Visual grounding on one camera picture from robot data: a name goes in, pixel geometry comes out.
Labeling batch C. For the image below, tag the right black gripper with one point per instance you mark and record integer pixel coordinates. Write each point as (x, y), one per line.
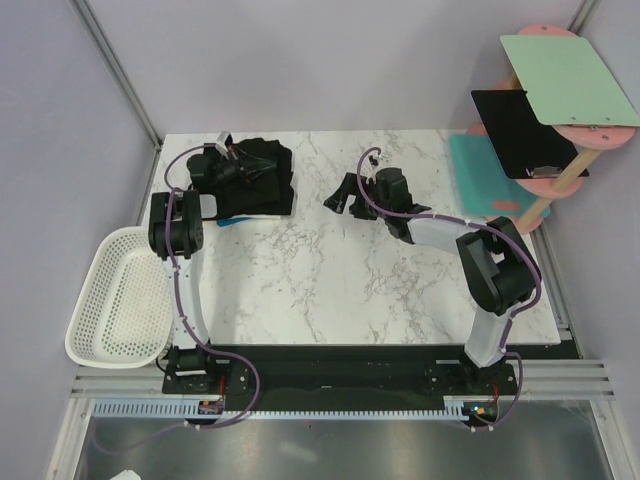
(338, 200)

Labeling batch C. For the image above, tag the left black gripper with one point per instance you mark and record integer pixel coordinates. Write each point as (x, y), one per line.
(250, 166)

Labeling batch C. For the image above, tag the black printed t shirt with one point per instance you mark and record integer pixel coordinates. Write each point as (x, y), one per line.
(258, 147)

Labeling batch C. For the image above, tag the black t shirt stack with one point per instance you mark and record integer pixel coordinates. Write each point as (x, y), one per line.
(269, 194)

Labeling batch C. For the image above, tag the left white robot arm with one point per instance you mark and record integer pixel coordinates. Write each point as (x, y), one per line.
(176, 235)

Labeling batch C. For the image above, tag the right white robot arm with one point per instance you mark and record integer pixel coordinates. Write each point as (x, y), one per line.
(499, 270)

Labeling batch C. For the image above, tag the teal mat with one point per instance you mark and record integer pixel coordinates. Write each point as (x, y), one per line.
(483, 187)

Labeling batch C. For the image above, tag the black clipboard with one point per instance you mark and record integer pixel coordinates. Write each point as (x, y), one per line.
(525, 148)

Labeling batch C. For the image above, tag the white perforated laundry basket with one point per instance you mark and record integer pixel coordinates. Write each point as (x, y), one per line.
(123, 316)

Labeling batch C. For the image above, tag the pink wooden shelf stand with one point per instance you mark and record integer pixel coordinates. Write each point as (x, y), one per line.
(590, 142)

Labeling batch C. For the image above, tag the green clipboard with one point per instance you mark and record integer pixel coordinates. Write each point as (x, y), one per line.
(567, 83)

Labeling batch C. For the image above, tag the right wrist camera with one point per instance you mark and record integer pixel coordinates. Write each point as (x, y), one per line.
(391, 192)

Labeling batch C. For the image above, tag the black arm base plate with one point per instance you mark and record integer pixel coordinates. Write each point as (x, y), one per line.
(241, 370)

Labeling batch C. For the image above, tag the aluminium frame rail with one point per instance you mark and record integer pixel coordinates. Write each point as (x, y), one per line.
(98, 36)

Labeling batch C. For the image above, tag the light blue cable duct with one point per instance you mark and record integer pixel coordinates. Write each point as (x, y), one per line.
(194, 409)

